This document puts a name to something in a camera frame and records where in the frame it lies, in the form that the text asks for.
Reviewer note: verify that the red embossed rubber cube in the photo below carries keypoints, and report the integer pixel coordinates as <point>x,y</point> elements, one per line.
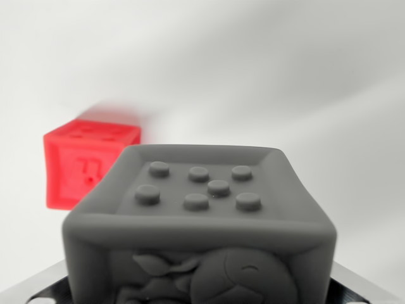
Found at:
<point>69,158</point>

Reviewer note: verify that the gripper left finger with silver black pad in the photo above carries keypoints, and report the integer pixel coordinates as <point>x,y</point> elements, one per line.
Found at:
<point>41,289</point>

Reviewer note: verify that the grey embossed rubber cube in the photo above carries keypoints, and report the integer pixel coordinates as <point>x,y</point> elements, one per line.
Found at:
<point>199,228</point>

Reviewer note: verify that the gripper right finger with silver black pad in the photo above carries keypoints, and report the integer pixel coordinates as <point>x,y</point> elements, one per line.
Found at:
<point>360,286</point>

